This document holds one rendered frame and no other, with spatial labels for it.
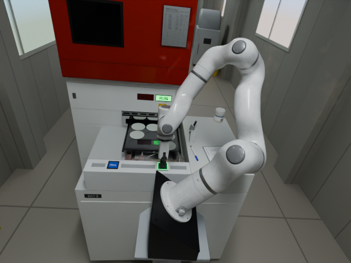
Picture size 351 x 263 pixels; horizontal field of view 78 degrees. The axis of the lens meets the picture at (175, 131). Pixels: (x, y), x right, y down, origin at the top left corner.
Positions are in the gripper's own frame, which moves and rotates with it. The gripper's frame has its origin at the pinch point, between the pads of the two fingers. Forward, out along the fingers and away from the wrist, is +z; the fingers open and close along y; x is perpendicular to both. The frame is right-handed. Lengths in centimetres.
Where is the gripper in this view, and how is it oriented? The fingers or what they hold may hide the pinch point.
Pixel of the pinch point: (163, 164)
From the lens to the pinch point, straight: 116.2
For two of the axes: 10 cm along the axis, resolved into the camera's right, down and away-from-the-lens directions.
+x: 9.9, 0.5, 1.1
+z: -0.8, 9.3, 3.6
